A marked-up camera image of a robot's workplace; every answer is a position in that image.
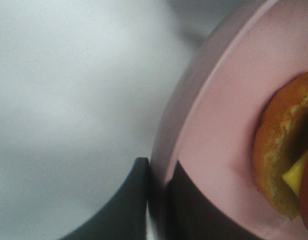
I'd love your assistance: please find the pink round plate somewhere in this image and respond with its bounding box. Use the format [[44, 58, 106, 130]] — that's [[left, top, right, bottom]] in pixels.
[[149, 0, 308, 240]]

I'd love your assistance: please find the burger with cheese and lettuce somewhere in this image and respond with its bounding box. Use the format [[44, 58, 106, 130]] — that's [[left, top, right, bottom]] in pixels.
[[251, 72, 308, 220]]

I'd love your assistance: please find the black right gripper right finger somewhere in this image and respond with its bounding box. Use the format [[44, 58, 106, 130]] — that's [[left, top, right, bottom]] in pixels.
[[166, 162, 259, 240]]

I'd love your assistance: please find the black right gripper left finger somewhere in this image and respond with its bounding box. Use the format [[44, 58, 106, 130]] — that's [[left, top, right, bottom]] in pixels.
[[62, 157, 149, 240]]

